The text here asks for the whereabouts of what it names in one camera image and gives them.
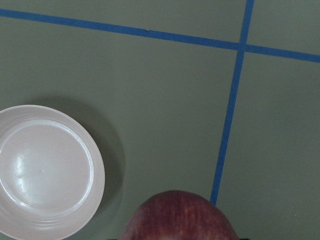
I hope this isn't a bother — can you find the blue tape line crosswise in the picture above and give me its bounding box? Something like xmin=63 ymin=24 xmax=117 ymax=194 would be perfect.
xmin=0 ymin=5 xmax=320 ymax=63

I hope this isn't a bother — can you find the red apple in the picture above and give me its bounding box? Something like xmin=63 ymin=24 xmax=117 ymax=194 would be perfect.
xmin=120 ymin=190 xmax=239 ymax=240

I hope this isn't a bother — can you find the blue tape line lengthwise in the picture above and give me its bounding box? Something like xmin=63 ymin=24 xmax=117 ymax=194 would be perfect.
xmin=210 ymin=0 xmax=254 ymax=205

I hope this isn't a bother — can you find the pink plate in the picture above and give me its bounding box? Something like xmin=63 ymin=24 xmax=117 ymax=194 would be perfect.
xmin=0 ymin=105 xmax=105 ymax=240

